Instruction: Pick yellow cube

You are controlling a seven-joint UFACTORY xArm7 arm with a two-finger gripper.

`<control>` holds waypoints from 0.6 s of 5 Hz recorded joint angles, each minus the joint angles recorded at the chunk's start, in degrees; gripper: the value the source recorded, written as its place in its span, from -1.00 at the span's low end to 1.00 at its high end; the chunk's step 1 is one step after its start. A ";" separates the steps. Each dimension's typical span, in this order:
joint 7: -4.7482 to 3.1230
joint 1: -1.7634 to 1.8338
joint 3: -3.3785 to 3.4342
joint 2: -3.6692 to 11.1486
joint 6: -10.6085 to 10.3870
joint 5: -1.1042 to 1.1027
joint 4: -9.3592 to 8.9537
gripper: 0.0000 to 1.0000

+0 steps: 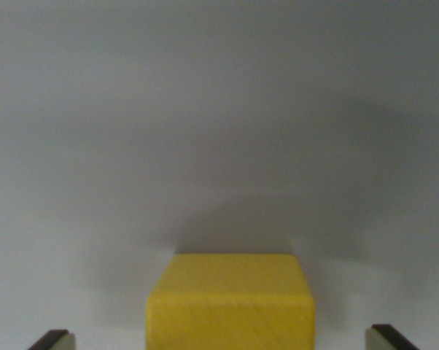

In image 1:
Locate gripper right finger with grey pad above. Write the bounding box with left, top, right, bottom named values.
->
left=365, top=324, right=421, bottom=350

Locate yellow wooden cube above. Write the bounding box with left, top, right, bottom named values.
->
left=145, top=253, right=316, bottom=350

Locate white plastic bin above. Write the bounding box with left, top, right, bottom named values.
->
left=0, top=0, right=439, bottom=350

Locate gripper left finger with grey pad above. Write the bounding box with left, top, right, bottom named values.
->
left=27, top=329, right=77, bottom=350

